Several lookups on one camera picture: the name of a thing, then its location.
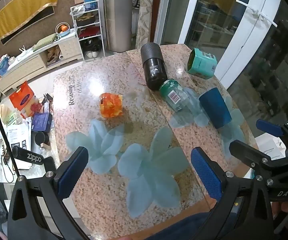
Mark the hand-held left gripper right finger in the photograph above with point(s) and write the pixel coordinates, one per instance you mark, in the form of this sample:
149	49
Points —
206	175

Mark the dark blue flat box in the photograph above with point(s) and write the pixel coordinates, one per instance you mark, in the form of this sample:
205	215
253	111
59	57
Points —
41	121

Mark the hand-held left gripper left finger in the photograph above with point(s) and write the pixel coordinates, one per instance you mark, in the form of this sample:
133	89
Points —
71	173

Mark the standing air conditioner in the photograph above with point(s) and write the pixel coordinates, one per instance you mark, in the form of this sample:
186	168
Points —
119	15

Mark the white low cabinet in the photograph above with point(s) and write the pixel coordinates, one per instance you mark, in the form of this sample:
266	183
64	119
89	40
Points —
34	63

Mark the dark blue cup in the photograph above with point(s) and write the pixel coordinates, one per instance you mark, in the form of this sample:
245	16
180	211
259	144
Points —
215	108

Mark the orange patterned glass cup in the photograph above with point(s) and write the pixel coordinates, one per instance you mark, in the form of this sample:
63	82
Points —
111	105

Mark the white shelf rack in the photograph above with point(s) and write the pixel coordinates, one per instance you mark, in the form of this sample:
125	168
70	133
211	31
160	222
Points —
89	31

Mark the green cushion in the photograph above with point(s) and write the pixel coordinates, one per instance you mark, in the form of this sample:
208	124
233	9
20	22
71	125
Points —
44	42

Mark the orange gift bag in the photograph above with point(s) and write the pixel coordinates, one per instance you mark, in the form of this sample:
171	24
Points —
24	98

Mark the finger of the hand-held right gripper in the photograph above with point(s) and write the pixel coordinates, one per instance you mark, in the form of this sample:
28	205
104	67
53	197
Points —
269	128
249	153

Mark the white paper bag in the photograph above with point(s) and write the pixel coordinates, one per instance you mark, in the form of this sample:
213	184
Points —
271	150

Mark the black cylindrical bottle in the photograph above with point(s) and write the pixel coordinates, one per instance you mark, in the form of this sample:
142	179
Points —
152	66

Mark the person's right hand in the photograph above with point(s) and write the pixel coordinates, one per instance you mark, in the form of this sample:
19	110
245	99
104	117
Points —
287	208

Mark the black lighter box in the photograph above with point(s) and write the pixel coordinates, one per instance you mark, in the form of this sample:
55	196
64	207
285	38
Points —
29	156

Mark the patterned curtain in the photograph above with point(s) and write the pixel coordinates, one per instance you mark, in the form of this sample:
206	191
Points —
146	13

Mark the green plastic bottle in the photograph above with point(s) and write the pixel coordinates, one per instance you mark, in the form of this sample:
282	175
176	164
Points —
174	94

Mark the teal square box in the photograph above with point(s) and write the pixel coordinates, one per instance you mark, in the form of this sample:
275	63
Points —
201	63

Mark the yellow cloth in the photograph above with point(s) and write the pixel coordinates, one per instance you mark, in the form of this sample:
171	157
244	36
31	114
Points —
24	8

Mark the fruit bowl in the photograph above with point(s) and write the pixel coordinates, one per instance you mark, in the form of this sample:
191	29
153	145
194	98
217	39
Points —
63	29

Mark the white printed paper sheet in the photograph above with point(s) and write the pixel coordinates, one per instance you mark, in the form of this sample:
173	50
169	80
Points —
19	140

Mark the blue box on rack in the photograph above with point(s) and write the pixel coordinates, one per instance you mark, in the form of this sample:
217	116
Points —
92	3

